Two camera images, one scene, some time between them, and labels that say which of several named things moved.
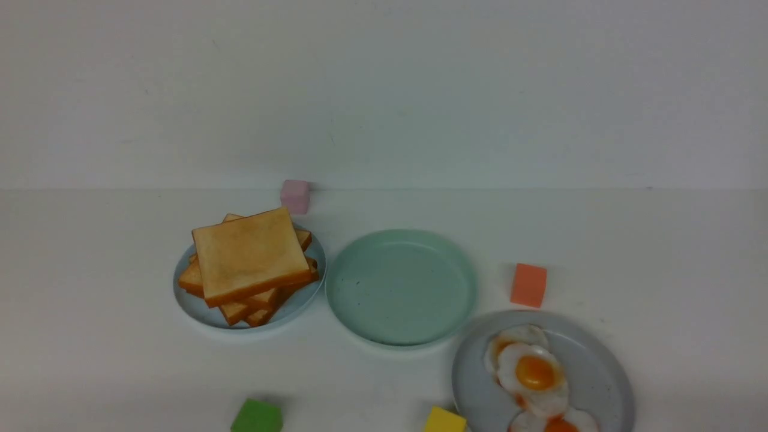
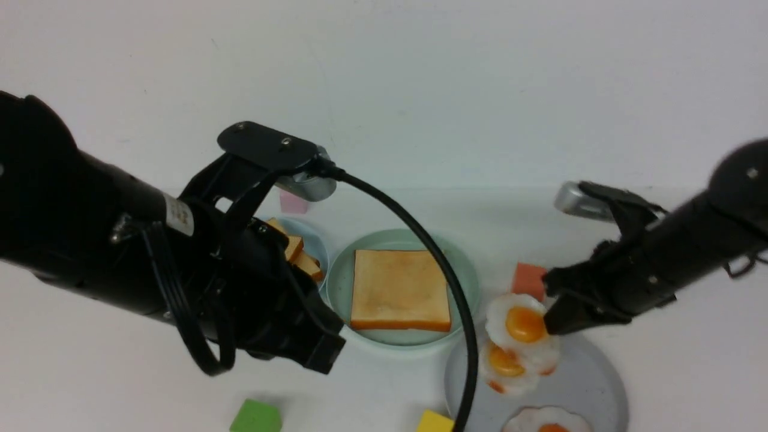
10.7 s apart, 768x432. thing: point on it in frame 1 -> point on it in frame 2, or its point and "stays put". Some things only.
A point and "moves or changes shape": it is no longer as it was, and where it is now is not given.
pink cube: (295, 195) stays put
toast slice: (243, 257) moves or changes shape
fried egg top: (528, 334) moves or changes shape
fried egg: (534, 374) -> (505, 372)
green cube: (256, 416) stays put
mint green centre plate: (403, 288) stays put
